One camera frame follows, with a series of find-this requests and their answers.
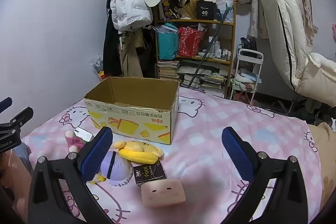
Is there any stack of books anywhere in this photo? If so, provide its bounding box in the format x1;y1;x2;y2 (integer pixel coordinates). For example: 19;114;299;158
157;60;181;80

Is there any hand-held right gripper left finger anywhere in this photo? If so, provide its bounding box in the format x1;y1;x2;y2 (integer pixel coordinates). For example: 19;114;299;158
28;126;114;224

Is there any dark printed bag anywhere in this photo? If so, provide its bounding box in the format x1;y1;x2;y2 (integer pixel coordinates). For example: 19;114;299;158
160;0;181;21

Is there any pink square plush pillow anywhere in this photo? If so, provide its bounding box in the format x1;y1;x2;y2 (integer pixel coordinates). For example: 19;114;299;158
141;178;186;207

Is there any cream folding sofa chair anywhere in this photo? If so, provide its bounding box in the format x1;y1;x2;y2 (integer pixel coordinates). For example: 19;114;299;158
257;0;336;111

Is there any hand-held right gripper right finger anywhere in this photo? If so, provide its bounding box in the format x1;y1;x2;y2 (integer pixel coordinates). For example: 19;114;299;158
221;126;307;224

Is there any tan fleece cushion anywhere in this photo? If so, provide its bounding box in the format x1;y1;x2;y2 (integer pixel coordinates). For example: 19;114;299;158
308;123;336;188

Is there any teal bag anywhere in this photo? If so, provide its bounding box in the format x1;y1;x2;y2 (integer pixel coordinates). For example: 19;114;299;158
157;25;180;60

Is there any pink plush doll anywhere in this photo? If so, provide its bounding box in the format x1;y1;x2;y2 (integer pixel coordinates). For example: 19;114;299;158
65;130;86;153

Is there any purple plush doll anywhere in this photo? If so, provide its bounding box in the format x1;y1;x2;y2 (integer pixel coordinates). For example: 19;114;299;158
91;151;133;186

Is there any silver foil packet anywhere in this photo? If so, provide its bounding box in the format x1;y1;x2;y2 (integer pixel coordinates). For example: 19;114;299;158
74;128;95;143

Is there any black box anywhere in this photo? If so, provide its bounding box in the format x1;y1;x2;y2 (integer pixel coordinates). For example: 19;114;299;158
196;0;218;21

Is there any black tissue pack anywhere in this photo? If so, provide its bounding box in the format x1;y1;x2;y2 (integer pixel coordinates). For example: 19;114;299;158
133;162;167;187

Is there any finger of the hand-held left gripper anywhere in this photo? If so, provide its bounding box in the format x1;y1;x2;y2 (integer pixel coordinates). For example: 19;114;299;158
0;107;34;135
0;97;13;113

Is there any long teal pole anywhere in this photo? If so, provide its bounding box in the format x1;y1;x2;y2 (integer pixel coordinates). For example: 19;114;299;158
188;4;233;88

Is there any pile of flat books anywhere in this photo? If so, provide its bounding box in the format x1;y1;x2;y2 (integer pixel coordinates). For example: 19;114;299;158
181;67;229;96

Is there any pink printed bed sheet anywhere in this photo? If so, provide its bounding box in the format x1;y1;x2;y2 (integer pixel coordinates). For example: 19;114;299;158
21;88;323;224

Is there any beige trench coat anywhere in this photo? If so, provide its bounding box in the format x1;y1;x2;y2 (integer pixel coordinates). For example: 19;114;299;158
118;30;148;78

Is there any row of cosmetic bottles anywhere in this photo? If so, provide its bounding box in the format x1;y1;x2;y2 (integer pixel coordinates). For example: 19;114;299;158
207;40;233;59

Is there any yellow plush dog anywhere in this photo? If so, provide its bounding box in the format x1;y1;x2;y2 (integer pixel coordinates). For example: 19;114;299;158
113;140;164;164

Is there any black bag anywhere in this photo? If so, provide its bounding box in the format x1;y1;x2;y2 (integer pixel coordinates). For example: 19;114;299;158
240;36;258;58

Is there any cardboard box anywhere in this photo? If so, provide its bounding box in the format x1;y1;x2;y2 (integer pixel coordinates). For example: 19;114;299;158
83;76;180;145

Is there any black coat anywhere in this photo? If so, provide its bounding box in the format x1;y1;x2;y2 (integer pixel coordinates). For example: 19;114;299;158
103;0;124;77

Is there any red gift bag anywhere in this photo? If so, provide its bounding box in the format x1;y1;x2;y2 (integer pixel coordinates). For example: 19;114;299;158
178;27;205;57

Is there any white step stool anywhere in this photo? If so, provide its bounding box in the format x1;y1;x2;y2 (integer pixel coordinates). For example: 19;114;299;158
230;49;264;106

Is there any wooden shelf rack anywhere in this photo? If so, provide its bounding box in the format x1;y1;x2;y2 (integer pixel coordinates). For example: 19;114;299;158
154;0;237;98

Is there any bag of plush toys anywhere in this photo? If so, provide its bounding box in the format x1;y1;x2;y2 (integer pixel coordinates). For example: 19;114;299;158
91;56;106;81

